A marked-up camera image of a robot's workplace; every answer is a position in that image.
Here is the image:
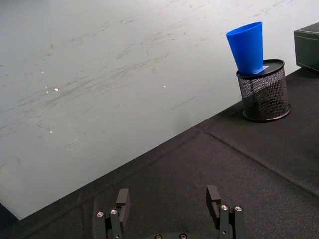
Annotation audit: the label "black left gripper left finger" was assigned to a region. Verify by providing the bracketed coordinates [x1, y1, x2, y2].
[96, 188, 131, 239]

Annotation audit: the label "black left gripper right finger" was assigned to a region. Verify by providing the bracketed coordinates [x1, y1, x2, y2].
[206, 185, 246, 239]

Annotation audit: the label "black table cloth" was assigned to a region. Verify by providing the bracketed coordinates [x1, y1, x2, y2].
[0, 66, 319, 239]

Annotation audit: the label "blue plastic cup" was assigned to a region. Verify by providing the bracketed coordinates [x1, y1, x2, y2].
[225, 21, 266, 75]

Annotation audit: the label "black box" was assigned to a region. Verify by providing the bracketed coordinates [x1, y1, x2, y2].
[293, 22, 319, 73]

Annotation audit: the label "black wire mesh holder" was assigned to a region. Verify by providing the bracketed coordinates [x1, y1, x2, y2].
[236, 58, 292, 122]

